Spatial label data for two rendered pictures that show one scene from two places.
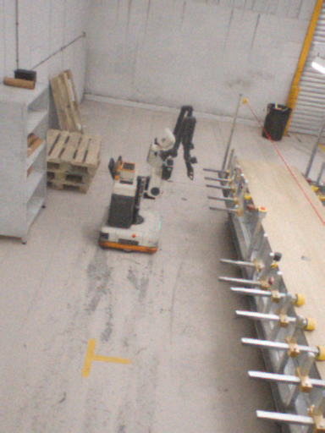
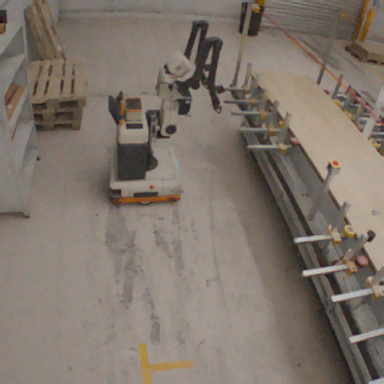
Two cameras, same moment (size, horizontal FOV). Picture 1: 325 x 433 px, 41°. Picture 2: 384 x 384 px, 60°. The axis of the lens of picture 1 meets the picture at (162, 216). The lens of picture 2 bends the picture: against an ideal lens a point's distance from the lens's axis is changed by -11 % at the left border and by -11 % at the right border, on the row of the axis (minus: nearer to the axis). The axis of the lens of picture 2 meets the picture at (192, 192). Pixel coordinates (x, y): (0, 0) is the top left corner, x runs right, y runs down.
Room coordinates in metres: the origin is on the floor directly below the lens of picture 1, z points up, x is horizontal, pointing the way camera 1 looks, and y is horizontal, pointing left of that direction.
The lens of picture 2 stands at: (1.70, 0.47, 2.47)
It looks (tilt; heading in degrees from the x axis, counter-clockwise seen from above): 42 degrees down; 347
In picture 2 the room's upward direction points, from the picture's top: 10 degrees clockwise
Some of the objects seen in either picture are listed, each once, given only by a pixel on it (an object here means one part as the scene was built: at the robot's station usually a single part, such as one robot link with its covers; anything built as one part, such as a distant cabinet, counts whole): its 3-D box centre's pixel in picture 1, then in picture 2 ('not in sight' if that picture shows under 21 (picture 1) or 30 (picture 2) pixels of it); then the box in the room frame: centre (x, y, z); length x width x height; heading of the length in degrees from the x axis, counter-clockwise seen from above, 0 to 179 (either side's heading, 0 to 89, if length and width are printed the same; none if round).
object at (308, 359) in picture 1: (298, 384); not in sight; (1.82, -0.92, 0.88); 0.04 x 0.04 x 0.48; 4
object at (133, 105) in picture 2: (128, 171); (133, 109); (4.44, 0.46, 0.87); 0.23 x 0.15 x 0.11; 4
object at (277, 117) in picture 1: (275, 122); (250, 18); (9.84, -2.11, 0.36); 0.59 x 0.58 x 0.73; 4
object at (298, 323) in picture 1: (289, 346); not in sight; (2.07, -0.90, 0.92); 0.04 x 0.04 x 0.48; 4
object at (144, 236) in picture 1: (130, 227); (142, 172); (4.45, 0.35, 0.16); 0.67 x 0.64 x 0.25; 94
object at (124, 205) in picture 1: (127, 194); (134, 136); (4.44, 0.44, 0.59); 0.55 x 0.34 x 0.83; 4
